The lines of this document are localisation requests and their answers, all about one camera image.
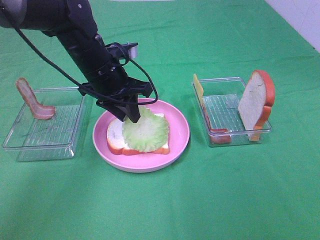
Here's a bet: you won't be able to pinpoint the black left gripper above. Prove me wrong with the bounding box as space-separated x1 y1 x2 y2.
78 65 153 123

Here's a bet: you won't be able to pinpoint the bread slice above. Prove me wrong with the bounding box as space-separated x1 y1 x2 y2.
237 70 276 142
106 112 171 156

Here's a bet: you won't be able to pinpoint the green lettuce leaf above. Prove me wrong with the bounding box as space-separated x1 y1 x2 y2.
122 106 170 153

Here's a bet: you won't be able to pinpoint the bacon strip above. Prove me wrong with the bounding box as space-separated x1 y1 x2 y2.
15 77 56 120
201 99 232 144

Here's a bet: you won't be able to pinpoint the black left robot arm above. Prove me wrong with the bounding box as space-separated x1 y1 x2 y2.
0 0 156 123

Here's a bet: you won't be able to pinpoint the pink round plate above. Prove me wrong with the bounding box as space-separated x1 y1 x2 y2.
92 100 190 173

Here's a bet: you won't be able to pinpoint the yellow cheese slice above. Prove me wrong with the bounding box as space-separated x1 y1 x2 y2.
193 73 204 107

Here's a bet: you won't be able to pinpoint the left clear plastic tray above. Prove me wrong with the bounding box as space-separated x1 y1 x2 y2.
2 87 92 162

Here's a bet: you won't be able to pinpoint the clear plastic tray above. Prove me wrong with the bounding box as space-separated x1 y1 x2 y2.
2 87 92 162
192 77 272 147

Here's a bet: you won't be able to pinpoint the right clear plastic tray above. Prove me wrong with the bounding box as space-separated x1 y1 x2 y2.
192 77 272 147

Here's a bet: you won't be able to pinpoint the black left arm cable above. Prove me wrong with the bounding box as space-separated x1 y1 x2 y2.
0 4 159 104

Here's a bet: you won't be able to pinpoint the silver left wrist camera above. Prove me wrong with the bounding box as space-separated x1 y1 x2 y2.
127 42 139 59

